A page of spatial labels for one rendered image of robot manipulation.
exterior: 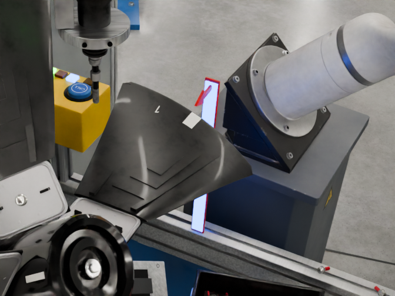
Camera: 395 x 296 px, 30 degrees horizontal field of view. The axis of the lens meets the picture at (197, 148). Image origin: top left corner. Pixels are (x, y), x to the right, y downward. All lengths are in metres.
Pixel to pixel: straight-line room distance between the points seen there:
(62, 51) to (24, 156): 1.36
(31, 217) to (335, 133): 0.83
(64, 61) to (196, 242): 0.98
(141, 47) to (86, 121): 2.25
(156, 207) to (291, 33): 2.89
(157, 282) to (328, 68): 0.49
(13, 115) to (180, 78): 2.50
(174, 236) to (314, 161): 0.31
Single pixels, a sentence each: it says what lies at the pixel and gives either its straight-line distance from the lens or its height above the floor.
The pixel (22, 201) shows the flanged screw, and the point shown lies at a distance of 0.84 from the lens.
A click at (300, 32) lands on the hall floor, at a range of 3.78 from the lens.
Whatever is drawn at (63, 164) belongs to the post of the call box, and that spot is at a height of 0.90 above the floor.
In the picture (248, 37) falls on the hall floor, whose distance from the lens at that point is 3.67.
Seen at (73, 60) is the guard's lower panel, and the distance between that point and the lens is 2.25.
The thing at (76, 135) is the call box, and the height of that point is 1.02.
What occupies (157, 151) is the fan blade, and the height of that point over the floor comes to 1.19.
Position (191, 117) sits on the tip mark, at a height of 1.19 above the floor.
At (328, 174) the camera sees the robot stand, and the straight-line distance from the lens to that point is 1.41.
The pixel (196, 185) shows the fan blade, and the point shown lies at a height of 1.17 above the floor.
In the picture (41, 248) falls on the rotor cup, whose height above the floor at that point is 1.25.
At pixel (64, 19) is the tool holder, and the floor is 1.47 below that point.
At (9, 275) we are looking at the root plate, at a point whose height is 1.22.
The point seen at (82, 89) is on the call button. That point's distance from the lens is 1.31.
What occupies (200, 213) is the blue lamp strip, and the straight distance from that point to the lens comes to 1.32.
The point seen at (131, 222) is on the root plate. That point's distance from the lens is 0.91.
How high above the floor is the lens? 1.82
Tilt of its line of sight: 39 degrees down
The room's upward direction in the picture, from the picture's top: 5 degrees clockwise
